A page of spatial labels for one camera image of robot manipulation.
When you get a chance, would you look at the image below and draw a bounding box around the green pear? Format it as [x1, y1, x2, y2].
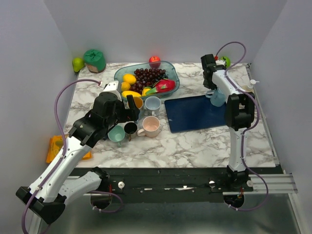
[72, 57, 85, 73]

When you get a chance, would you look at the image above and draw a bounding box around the grey white mug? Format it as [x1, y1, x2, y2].
[145, 97, 161, 116]

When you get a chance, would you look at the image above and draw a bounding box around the orange snack bag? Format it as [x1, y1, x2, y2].
[46, 135, 93, 164]

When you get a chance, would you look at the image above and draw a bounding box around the purple cable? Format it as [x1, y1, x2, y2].
[21, 78, 103, 234]
[214, 41, 269, 212]

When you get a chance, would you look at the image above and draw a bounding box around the brown striped mug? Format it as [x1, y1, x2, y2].
[124, 122, 138, 141]

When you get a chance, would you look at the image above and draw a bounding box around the light blue faceted mug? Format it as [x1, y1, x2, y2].
[205, 88, 225, 107]

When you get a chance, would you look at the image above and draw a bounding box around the butterfly blue mug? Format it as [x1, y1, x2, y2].
[134, 97, 144, 123]

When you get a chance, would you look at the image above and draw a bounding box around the cream soap pump bottle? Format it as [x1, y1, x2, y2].
[242, 79, 259, 93]

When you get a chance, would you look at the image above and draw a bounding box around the green striped ball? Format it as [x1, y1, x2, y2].
[220, 56, 231, 68]

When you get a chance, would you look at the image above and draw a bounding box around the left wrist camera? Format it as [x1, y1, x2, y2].
[103, 80, 122, 101]

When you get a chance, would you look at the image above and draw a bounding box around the red dragon fruit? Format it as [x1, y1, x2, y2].
[146, 79, 176, 95]

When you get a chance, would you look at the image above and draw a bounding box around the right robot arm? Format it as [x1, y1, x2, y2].
[201, 54, 255, 191]

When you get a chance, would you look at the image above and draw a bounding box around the dark blue tray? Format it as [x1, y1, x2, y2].
[164, 95, 226, 133]

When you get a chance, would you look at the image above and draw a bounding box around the yellow lemon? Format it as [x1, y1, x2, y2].
[123, 74, 137, 85]

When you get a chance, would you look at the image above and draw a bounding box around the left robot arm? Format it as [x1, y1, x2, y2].
[16, 92, 139, 224]

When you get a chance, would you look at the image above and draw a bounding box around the yellow mango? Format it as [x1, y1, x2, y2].
[121, 90, 141, 98]

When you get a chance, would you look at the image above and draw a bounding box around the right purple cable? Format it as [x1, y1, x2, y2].
[214, 41, 269, 212]

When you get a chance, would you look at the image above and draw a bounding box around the purple grape bunch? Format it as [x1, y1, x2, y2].
[130, 68, 168, 94]

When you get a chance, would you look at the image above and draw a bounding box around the sage green mug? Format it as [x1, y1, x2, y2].
[108, 125, 125, 147]

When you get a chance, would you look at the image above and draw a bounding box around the clear blue fruit container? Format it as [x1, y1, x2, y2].
[114, 61, 180, 101]

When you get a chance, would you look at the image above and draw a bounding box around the orange fruit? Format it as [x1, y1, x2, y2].
[121, 82, 131, 92]

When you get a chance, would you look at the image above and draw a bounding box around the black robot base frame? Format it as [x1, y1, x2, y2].
[70, 167, 254, 204]

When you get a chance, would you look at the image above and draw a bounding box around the green wrapped jar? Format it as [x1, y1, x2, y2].
[83, 49, 106, 73]

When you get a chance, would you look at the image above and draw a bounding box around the pink mug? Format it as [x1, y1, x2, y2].
[137, 116, 160, 138]

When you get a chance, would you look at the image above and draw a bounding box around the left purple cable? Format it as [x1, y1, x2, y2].
[21, 78, 103, 234]

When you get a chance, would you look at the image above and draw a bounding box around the small yellow fruit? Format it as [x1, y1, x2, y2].
[142, 87, 151, 96]

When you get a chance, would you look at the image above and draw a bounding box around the red apple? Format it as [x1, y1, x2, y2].
[149, 56, 161, 69]

